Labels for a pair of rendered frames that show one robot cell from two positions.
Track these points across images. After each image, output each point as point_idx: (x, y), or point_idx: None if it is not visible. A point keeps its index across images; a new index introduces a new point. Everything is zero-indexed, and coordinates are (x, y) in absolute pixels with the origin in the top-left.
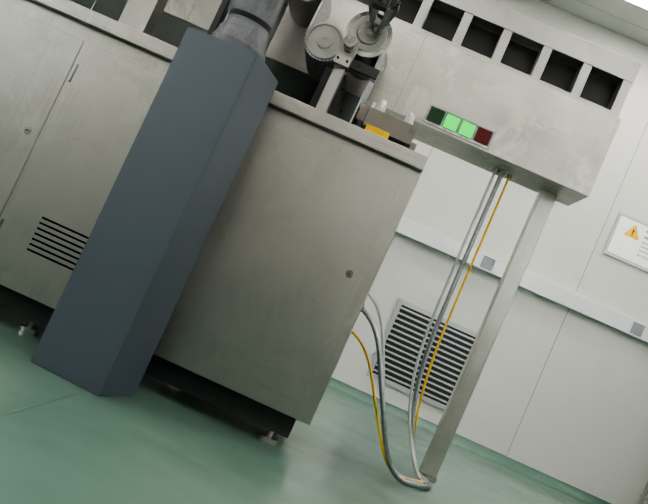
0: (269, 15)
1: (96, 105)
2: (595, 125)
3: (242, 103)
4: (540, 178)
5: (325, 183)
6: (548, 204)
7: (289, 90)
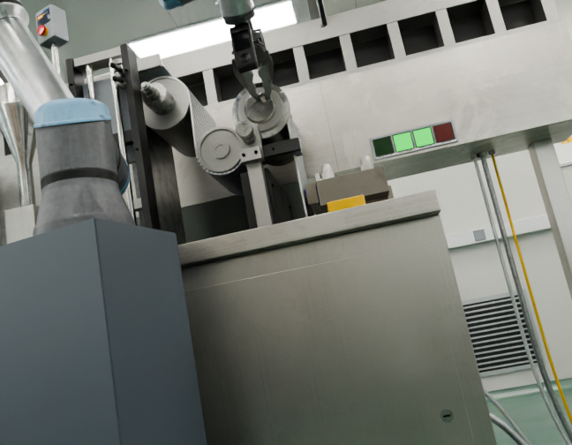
0: (94, 155)
1: None
2: (545, 44)
3: (125, 307)
4: (530, 131)
5: (328, 313)
6: (550, 152)
7: (229, 222)
